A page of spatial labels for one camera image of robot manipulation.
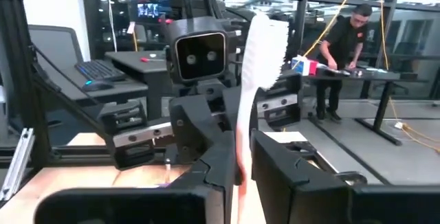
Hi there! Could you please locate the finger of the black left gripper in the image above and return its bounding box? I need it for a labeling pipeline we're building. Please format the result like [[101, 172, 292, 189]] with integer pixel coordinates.
[[216, 87, 240, 132], [175, 96, 224, 166]]

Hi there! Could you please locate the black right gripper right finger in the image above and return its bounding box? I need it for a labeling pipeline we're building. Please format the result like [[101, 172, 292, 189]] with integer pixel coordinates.
[[251, 130, 440, 224]]

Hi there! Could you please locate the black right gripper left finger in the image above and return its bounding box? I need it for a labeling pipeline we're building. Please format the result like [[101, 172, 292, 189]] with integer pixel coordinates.
[[34, 130, 239, 224]]

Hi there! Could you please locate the black desk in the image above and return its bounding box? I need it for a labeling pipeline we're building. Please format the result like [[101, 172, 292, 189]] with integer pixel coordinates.
[[104, 50, 173, 120], [32, 57, 149, 122]]

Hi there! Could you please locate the black computer mouse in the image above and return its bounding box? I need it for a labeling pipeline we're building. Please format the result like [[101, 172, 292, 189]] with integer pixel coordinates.
[[81, 79, 115, 93]]

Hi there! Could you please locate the black keyboard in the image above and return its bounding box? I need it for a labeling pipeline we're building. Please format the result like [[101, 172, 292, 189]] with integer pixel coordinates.
[[74, 58, 127, 82]]

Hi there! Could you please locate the blue white red carton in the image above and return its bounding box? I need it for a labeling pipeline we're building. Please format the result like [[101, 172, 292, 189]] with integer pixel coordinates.
[[290, 54, 320, 77]]

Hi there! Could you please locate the grey office chair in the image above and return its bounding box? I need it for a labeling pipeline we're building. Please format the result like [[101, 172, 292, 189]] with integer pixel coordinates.
[[27, 24, 86, 80]]

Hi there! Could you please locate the person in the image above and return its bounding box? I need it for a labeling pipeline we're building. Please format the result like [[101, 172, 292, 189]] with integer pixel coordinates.
[[315, 3, 374, 122]]

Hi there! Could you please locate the black work table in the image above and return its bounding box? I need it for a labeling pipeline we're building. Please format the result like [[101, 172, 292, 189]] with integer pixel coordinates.
[[287, 66, 430, 146]]

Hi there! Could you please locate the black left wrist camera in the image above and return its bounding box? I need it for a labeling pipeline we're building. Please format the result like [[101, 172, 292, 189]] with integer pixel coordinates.
[[164, 16, 241, 87]]

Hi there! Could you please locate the black aluminium table frame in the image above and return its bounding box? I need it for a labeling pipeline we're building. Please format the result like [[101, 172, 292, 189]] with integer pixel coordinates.
[[0, 0, 121, 197]]

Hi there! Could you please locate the silver aluminium bracket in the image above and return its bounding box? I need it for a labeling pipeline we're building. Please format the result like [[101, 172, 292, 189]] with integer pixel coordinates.
[[0, 127, 36, 201]]

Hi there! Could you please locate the yellow extension cable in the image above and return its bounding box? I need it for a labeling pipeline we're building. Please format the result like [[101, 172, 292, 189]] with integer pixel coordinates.
[[291, 0, 362, 70], [377, 0, 440, 155]]

